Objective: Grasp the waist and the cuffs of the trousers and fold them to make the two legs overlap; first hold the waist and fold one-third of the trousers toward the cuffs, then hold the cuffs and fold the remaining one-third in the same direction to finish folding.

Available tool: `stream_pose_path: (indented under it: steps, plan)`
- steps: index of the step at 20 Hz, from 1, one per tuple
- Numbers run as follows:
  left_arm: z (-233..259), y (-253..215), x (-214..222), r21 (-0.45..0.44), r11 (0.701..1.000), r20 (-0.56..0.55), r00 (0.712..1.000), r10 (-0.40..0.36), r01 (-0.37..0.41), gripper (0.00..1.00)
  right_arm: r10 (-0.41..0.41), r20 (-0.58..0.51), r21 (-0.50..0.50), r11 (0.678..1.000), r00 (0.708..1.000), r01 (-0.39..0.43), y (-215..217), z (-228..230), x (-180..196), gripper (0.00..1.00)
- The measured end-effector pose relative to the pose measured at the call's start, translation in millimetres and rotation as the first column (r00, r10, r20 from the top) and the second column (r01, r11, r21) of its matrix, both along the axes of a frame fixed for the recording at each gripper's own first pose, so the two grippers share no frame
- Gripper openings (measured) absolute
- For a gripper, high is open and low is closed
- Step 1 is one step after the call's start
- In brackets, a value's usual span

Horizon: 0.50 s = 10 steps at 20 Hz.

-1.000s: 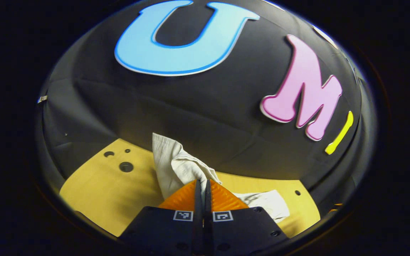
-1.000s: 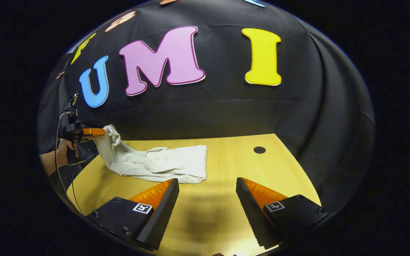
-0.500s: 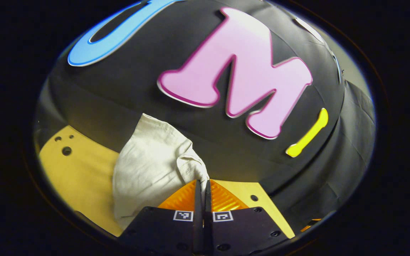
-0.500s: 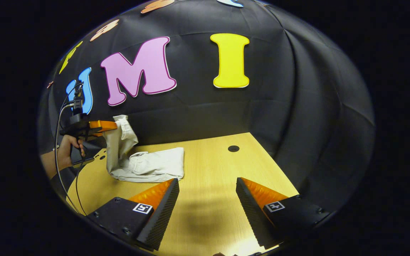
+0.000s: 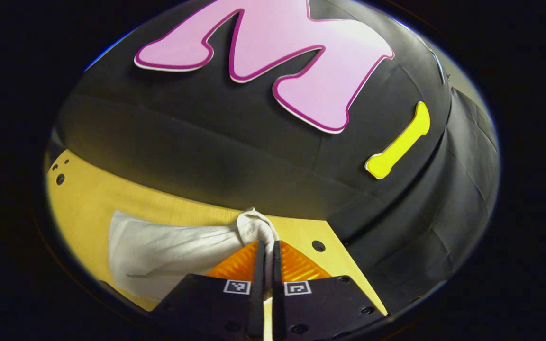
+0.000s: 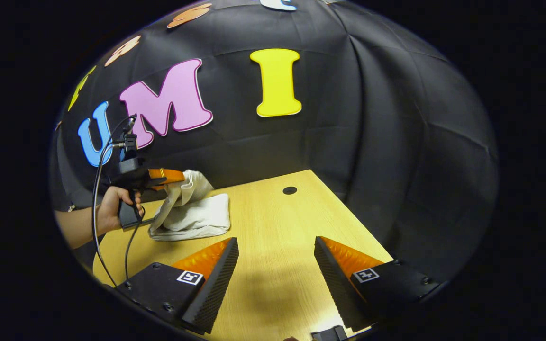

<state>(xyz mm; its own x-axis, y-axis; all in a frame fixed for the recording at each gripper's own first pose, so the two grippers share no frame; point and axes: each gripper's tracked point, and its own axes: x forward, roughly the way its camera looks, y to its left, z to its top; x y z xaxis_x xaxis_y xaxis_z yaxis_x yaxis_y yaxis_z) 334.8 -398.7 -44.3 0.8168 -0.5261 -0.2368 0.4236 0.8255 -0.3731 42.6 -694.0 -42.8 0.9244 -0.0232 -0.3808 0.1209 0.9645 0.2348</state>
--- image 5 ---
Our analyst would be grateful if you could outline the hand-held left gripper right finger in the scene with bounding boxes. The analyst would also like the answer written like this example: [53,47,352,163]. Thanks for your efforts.
[272,240,390,341]

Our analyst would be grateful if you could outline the black backdrop cloth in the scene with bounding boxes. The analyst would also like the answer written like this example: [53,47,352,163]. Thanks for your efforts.
[48,0,501,314]

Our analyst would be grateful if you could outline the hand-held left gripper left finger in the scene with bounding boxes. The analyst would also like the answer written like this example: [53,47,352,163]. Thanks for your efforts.
[152,241,265,341]

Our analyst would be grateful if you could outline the white jeans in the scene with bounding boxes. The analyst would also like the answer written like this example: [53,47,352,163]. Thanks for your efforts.
[107,207,281,304]

